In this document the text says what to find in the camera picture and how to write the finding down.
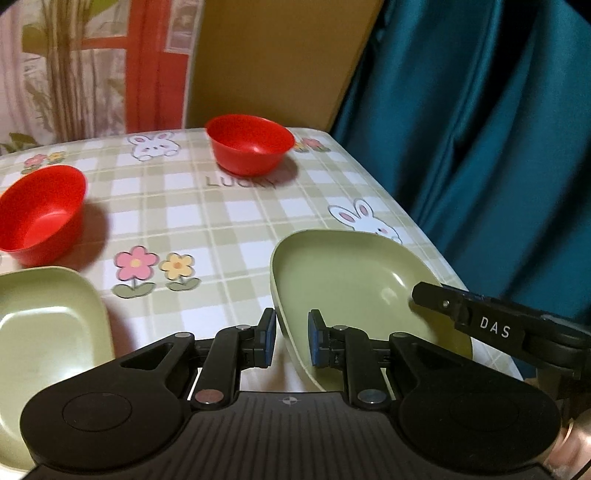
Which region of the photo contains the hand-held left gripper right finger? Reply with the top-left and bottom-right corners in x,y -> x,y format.
308,309 -> 462,411

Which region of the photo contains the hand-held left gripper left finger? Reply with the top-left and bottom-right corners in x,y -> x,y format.
121,308 -> 278,411

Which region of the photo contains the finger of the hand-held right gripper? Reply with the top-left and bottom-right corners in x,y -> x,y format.
412,281 -> 528,357

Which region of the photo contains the green square plate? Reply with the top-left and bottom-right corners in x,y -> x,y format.
0,266 -> 116,472
270,229 -> 474,393

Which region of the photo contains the red plastic bowl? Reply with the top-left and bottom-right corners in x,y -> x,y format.
205,115 -> 296,176
0,166 -> 88,267

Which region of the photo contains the checked bunny tablecloth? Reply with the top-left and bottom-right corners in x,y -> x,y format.
0,126 -> 525,398

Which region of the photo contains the teal curtain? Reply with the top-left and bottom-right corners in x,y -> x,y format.
330,0 -> 591,333

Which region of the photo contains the brown cardboard board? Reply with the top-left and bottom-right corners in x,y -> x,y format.
185,0 -> 384,134

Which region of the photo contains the printed backdrop cloth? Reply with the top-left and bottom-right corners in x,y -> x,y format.
0,0 -> 206,155

